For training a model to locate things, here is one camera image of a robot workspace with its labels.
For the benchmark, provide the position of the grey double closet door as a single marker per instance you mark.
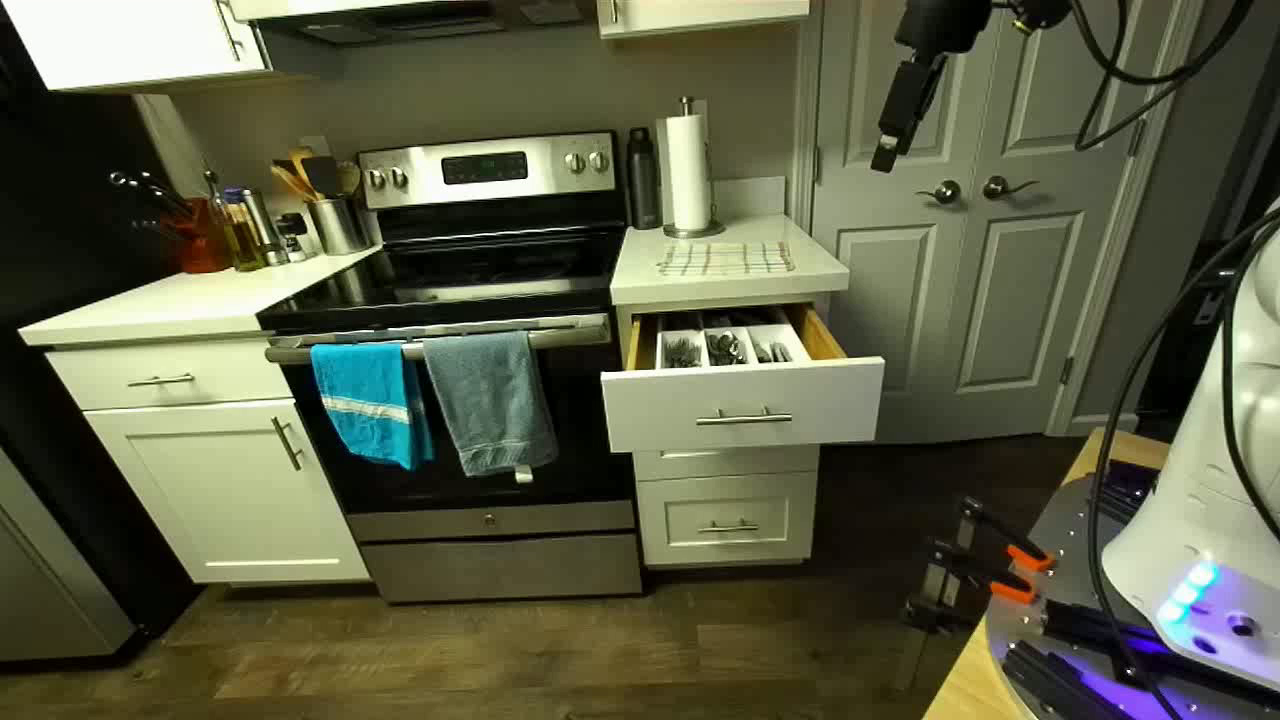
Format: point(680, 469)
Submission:
point(981, 263)

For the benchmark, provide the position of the stainless cutlery upper stack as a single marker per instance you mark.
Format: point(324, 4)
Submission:
point(680, 349)

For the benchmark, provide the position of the grey-blue hanging towel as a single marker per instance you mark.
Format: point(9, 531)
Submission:
point(492, 401)

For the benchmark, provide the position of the black water bottle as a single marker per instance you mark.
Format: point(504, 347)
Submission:
point(640, 177)

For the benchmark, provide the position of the oil bottle on counter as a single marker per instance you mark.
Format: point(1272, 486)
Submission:
point(238, 222)

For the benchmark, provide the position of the white right base cabinet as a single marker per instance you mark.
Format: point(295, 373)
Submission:
point(739, 506)

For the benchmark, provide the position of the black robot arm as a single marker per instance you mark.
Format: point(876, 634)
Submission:
point(931, 39)

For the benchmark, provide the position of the stainless cutlery stack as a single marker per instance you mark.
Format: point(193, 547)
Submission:
point(724, 349)
point(680, 349)

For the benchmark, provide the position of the utensil holder with utensils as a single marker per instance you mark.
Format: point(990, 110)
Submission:
point(330, 198)

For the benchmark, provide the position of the white paper towel roll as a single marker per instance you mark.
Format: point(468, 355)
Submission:
point(686, 157)

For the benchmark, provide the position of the white base cabinet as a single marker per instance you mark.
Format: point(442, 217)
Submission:
point(739, 506)
point(180, 392)

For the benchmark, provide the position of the white upper cabinet right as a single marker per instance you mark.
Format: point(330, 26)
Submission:
point(648, 19)

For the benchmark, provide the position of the stainless steel electric stove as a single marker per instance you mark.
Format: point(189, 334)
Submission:
point(504, 232)

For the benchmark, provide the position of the white cutlery tray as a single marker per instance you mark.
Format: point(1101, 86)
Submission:
point(767, 347)

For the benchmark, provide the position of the white upper cabinet left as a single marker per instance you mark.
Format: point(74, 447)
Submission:
point(135, 41)

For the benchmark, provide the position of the orange black clamp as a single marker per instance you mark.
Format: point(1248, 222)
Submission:
point(958, 585)
point(994, 547)

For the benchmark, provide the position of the black refrigerator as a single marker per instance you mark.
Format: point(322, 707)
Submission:
point(85, 579)

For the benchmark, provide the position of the bright blue hanging towel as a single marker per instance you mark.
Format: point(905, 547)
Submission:
point(372, 401)

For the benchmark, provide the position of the stainless cutlery lower stack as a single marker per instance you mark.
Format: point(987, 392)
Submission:
point(724, 349)

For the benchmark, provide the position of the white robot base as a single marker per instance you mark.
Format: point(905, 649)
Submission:
point(1203, 553)

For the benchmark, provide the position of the red pot on counter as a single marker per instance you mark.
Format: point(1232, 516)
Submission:
point(187, 222)

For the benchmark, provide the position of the silver drawer bar handle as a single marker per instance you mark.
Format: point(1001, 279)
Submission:
point(740, 416)

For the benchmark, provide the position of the white drawer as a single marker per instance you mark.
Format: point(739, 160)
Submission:
point(835, 398)

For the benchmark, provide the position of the white left base cabinet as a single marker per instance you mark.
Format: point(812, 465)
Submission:
point(180, 392)

